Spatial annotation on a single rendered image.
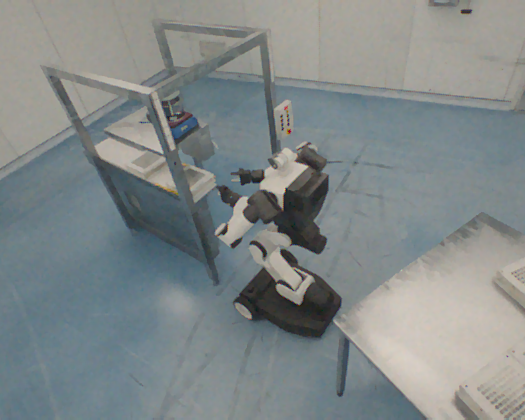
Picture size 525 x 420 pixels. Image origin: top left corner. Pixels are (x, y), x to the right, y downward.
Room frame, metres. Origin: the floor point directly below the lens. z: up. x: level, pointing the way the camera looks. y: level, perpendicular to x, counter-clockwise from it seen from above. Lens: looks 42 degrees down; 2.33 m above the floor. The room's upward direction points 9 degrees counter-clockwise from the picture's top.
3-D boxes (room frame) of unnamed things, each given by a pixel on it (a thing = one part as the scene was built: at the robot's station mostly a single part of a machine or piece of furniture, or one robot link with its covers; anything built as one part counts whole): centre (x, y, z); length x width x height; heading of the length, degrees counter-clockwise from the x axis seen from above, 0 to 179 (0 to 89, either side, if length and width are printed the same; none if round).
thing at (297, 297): (1.43, -0.15, 0.28); 0.21 x 0.20 x 0.13; 46
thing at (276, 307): (1.46, -0.13, 0.19); 0.64 x 0.52 x 0.33; 46
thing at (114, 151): (2.40, 0.86, 0.81); 1.35 x 0.25 x 0.05; 46
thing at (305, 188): (1.40, -0.19, 1.12); 0.34 x 0.30 x 0.36; 136
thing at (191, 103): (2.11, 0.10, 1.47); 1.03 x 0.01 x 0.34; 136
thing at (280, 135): (2.48, -0.29, 0.97); 0.17 x 0.06 x 0.26; 136
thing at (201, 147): (2.09, 0.36, 1.14); 0.22 x 0.11 x 0.20; 46
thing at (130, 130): (2.13, 0.60, 1.25); 0.62 x 0.38 x 0.04; 46
